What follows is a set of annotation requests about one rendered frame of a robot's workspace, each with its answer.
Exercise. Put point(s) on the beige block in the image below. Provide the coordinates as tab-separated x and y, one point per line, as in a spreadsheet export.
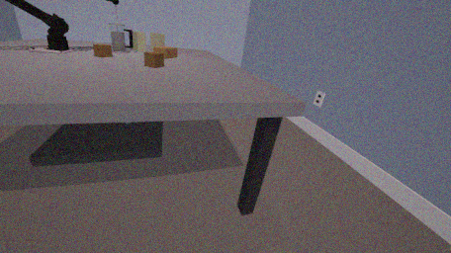
157	40
139	41

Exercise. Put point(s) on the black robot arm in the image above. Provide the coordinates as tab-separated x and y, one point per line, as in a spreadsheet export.
57	26

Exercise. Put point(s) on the orange rectangular block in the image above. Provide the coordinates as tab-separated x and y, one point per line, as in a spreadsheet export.
169	52

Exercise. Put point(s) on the brown cube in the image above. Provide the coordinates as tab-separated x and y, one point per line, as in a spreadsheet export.
102	50
153	59

